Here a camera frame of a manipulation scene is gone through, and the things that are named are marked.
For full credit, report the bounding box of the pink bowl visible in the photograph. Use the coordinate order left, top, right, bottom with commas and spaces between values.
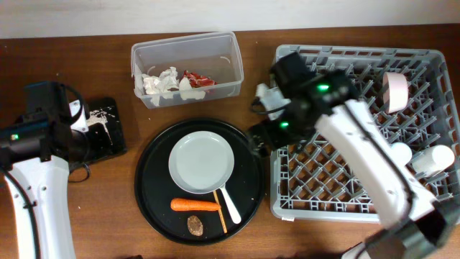
382, 72, 409, 114

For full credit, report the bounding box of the red snack wrapper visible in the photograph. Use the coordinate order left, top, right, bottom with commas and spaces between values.
183, 71, 216, 88

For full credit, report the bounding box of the small white tissue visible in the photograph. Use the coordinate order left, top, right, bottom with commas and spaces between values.
179, 78, 206, 101

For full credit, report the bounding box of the grey bowl with food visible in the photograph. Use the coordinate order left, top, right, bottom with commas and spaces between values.
168, 131, 234, 194

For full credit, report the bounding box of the white plastic fork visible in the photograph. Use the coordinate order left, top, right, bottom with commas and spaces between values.
220, 185, 242, 224

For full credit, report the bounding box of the orange carrot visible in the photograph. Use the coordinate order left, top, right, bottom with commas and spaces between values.
170, 198, 221, 212

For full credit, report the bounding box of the wooden chopstick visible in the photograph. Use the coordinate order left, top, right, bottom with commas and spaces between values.
213, 191, 227, 234

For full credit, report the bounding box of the brown nut shell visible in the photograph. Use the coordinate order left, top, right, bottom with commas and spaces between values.
187, 215, 203, 237

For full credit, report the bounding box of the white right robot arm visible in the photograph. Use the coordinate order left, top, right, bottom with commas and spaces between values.
248, 53, 459, 258

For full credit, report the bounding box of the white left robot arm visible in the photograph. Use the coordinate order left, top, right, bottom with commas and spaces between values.
1, 81, 118, 258

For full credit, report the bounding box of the grey dishwasher rack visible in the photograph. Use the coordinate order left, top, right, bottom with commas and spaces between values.
270, 45, 459, 223

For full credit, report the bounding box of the clear plastic waste bin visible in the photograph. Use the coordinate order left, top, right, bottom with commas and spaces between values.
131, 32, 244, 109

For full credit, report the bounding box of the rice and nut shell pile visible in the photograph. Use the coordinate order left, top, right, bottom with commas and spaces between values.
86, 109, 116, 142

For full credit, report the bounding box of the black rectangular bin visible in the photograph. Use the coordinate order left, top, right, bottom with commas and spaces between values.
85, 97, 127, 165

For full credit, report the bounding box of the white cup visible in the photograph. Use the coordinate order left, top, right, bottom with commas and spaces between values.
411, 145, 455, 177
390, 142, 413, 166

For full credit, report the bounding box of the round black tray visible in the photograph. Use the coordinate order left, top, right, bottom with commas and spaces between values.
134, 118, 265, 245

